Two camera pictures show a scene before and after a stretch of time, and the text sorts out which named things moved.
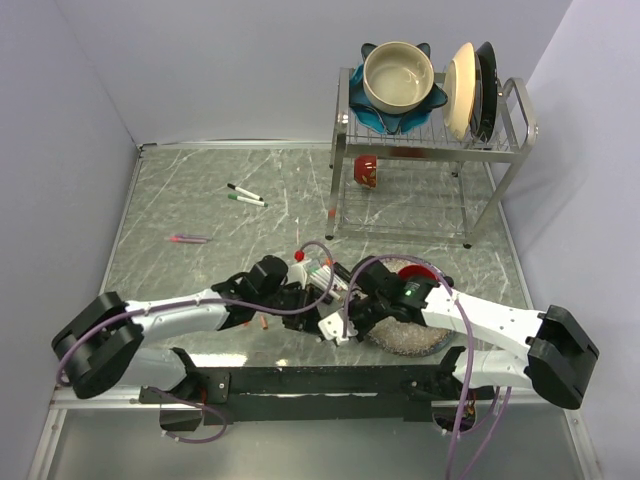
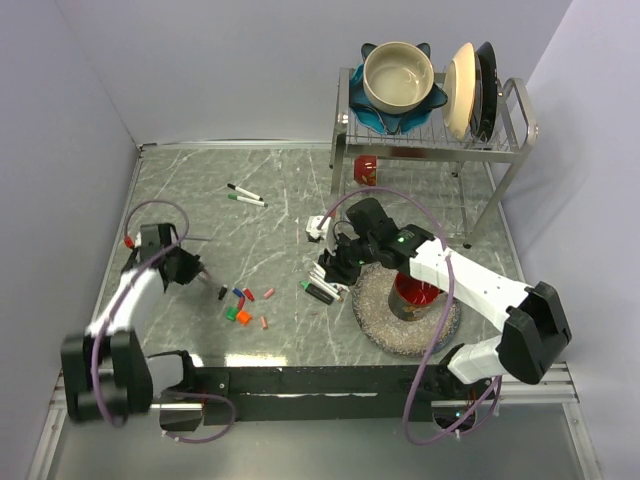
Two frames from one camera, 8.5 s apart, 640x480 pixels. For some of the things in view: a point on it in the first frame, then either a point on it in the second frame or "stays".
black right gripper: x=361 y=330 -> x=337 y=271
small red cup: x=365 y=170 stays
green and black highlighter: x=313 y=269 -> x=318 y=292
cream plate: x=459 y=91 stays
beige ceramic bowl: x=397 y=76 stays
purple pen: x=190 y=238 stays
